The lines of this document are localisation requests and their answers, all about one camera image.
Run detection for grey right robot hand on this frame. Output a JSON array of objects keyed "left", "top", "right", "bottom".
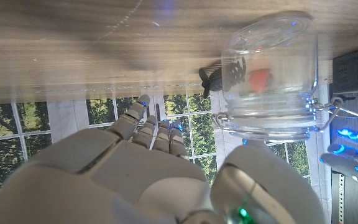
[{"left": 0, "top": 94, "right": 326, "bottom": 224}]

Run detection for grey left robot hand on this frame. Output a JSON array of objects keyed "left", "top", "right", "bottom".
[{"left": 319, "top": 127, "right": 358, "bottom": 192}]

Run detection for clear glass hinged jar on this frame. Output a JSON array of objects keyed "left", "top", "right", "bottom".
[{"left": 211, "top": 11, "right": 358, "bottom": 142}]

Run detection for black hair clip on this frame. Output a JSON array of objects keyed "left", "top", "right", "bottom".
[{"left": 198, "top": 57, "right": 248, "bottom": 99}]

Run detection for printed window backdrop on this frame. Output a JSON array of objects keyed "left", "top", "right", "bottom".
[{"left": 0, "top": 83, "right": 332, "bottom": 212}]

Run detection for small orange red ball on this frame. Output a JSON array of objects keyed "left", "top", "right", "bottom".
[{"left": 247, "top": 68, "right": 275, "bottom": 93}]

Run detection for white perforated wall strip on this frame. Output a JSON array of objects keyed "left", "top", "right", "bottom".
[{"left": 339, "top": 173, "right": 346, "bottom": 224}]

